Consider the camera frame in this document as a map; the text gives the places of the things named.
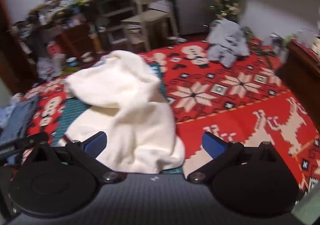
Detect white knit v-neck sweater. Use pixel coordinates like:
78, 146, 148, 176
57, 50, 186, 174

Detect folded blue jeans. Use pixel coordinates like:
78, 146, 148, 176
1, 95, 39, 146

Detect green cutting mat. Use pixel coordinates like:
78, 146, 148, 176
51, 62, 183, 175

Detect red patterned christmas blanket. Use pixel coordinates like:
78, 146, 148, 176
26, 42, 319, 192

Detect blue white ceramic bowl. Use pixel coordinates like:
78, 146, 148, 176
66, 57, 78, 67

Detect white plastic bag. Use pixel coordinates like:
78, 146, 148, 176
36, 57, 53, 82

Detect grey crumpled garment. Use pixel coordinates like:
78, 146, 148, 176
206, 18, 251, 68

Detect brown wooden drawer cabinet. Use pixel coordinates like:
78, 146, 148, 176
54, 24, 96, 59

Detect dark wooden side table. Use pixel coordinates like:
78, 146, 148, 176
276, 41, 320, 129

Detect white drawer shelf unit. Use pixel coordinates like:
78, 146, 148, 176
97, 0, 136, 45

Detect small decorated christmas tree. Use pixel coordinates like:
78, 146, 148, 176
210, 0, 240, 23

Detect beige plastic chair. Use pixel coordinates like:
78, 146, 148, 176
121, 0, 180, 51

